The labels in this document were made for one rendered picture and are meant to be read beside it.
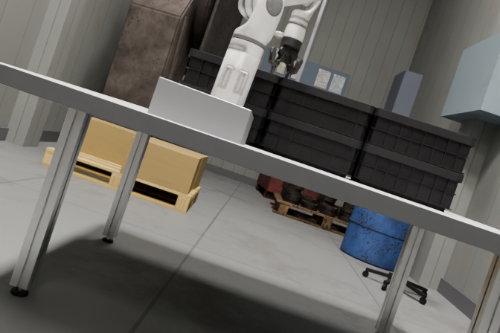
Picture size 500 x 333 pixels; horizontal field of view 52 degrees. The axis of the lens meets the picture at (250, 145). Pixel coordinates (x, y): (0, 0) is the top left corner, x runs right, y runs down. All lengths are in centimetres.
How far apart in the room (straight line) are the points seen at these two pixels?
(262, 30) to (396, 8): 792
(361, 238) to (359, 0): 517
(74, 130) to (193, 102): 62
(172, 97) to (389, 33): 801
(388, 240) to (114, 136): 261
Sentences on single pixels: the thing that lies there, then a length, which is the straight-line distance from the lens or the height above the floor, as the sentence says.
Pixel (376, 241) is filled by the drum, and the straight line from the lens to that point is 485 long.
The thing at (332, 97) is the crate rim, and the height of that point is 92.
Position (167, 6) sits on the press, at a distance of 573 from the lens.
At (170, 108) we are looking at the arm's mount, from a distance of 121.
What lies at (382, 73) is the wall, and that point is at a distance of 895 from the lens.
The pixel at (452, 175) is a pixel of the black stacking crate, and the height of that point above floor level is 81.
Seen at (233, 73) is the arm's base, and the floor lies 86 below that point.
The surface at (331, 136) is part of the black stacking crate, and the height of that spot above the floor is 81.
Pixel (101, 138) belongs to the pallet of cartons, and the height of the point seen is 31.
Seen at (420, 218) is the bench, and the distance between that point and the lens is 110.
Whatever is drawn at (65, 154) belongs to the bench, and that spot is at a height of 48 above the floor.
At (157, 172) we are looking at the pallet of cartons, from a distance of 412.
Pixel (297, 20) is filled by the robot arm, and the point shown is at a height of 118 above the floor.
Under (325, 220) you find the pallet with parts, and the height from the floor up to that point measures 11.
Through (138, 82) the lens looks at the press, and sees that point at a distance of 564.
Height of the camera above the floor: 72
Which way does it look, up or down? 1 degrees down
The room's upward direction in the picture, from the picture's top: 19 degrees clockwise
